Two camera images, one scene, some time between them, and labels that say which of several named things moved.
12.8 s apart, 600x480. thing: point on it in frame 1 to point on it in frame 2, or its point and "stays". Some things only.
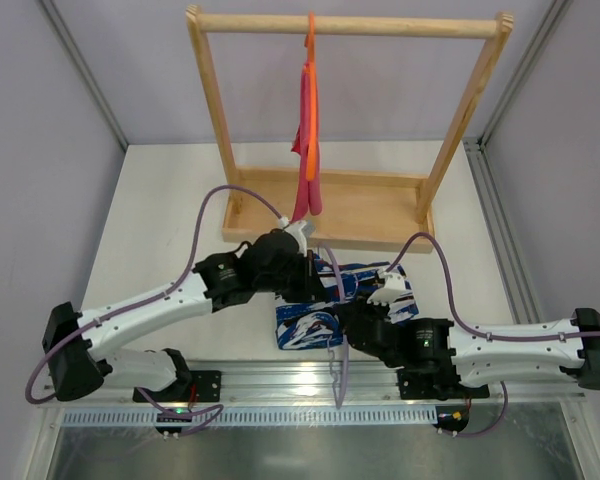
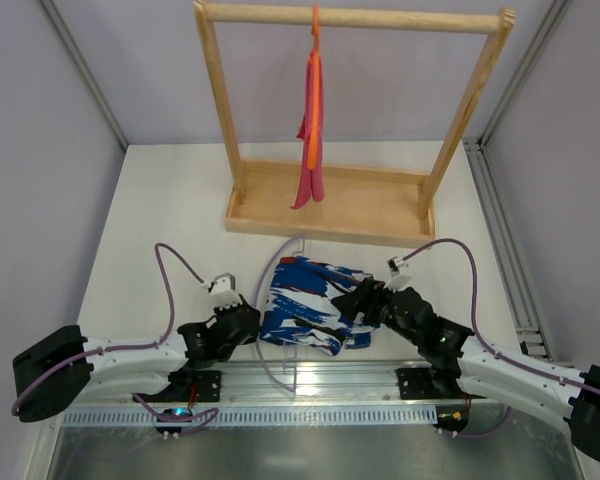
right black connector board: (453, 418) stays
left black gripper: (305, 279) to (247, 320)
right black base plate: (417, 384) stays
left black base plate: (207, 385) stays
